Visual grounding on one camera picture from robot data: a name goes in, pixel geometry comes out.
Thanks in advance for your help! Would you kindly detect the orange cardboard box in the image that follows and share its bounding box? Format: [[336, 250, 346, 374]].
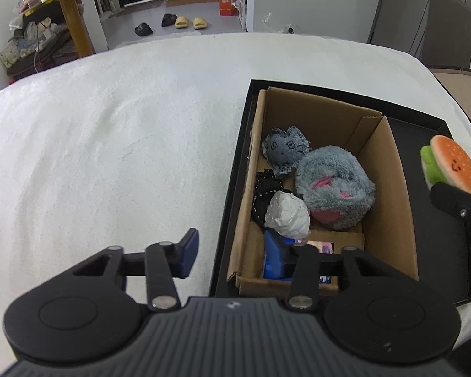
[[218, 0, 236, 16]]

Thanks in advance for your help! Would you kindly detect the denim fabric toy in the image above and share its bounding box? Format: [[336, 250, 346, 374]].
[[261, 126, 311, 176]]

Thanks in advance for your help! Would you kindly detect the black dotted fabric bow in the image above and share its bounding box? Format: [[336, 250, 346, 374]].
[[251, 168, 291, 232]]

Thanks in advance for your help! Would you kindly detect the yellow round side table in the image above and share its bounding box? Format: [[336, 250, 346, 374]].
[[21, 0, 123, 59]]

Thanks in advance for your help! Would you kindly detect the white tissue pack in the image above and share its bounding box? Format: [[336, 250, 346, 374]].
[[264, 191, 311, 240]]

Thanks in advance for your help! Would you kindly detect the brown cardboard box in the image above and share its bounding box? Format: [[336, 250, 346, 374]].
[[227, 88, 418, 299]]

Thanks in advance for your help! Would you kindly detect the black rectangular tray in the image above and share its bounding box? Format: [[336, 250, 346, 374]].
[[209, 79, 471, 305]]

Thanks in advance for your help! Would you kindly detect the grey fluffy plush toy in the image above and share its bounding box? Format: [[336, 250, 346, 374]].
[[295, 145, 376, 231]]

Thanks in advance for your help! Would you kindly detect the grey upholstered headboard panel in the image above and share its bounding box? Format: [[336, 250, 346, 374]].
[[420, 0, 471, 68]]

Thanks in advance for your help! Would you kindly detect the plush hamburger toy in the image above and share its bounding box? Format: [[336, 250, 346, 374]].
[[420, 135, 471, 194]]

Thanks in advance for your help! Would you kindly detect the blue pink tissue packet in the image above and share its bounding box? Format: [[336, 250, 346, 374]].
[[263, 229, 334, 282]]

